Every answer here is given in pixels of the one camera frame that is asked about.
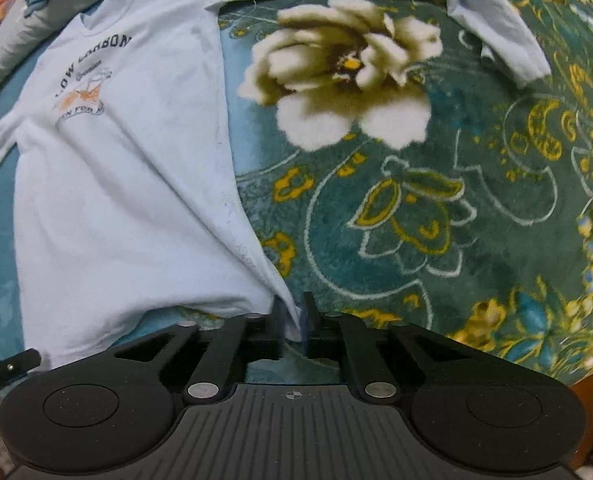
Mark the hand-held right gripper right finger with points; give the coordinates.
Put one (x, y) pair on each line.
(307, 327)

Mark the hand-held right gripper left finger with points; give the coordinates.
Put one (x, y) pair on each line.
(278, 327)

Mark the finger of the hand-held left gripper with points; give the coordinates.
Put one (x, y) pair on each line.
(14, 364)

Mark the pale blue printed t-shirt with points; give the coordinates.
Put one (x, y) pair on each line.
(126, 170)

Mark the teal floral blanket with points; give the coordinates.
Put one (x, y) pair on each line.
(426, 210)

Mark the grey floral quilt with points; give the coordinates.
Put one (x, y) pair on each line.
(21, 47)

